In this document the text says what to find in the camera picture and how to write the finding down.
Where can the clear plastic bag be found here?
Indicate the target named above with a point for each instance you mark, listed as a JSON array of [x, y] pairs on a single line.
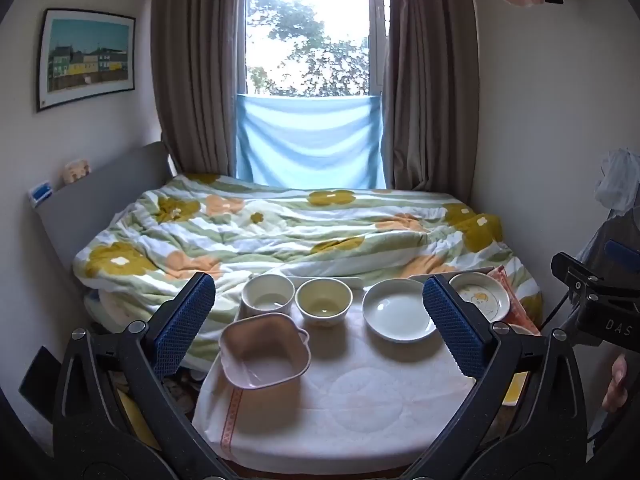
[[620, 180]]

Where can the duck print plate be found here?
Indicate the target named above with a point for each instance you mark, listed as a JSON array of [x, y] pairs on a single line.
[[482, 297]]

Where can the grey clothing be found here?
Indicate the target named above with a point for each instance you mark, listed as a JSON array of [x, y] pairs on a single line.
[[600, 232]]

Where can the plain white plate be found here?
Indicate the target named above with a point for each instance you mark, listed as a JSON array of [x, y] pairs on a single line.
[[400, 312]]

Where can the small blue box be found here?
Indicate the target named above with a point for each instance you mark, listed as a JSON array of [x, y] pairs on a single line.
[[41, 194]]

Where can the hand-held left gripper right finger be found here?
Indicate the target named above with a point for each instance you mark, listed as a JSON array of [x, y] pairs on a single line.
[[452, 325]]

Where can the white tablecloth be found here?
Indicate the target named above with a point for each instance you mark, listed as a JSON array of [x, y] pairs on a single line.
[[360, 405]]

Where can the light blue cloth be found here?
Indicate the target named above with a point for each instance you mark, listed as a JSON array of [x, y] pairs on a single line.
[[310, 140]]

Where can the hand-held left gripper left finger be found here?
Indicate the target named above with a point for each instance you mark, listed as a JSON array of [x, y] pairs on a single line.
[[182, 320]]

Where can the cream round bowl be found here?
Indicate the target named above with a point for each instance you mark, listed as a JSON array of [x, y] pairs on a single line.
[[322, 300]]

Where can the pink plush toy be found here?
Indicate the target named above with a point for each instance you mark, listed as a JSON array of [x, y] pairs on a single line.
[[77, 170]]

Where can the floral printed blanket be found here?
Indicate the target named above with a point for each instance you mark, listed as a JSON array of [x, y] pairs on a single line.
[[300, 230]]

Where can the white straight-sided bowl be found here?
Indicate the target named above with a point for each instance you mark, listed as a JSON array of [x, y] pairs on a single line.
[[267, 295]]

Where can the framed wall picture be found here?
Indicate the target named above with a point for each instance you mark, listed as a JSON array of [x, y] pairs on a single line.
[[87, 57]]

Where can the grey headboard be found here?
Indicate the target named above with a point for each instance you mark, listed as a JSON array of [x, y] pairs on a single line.
[[100, 200]]

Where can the person's right hand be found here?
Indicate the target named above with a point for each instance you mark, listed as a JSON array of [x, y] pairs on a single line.
[[615, 385]]

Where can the pink square bowl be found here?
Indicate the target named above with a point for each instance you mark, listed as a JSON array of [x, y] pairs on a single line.
[[262, 360]]

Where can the window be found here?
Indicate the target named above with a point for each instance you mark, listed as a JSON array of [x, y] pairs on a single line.
[[310, 30]]

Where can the orange patterned cloth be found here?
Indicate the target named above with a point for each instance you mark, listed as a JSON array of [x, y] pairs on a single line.
[[520, 305]]

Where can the brown curtain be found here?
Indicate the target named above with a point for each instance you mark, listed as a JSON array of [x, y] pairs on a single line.
[[430, 85], [197, 70]]

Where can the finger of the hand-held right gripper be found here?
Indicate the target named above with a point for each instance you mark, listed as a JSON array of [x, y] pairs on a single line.
[[620, 250], [575, 275]]

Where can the yellow box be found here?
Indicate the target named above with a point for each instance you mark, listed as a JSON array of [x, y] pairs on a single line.
[[135, 420]]

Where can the dark flat pad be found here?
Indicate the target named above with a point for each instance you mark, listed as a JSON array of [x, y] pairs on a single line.
[[40, 382]]

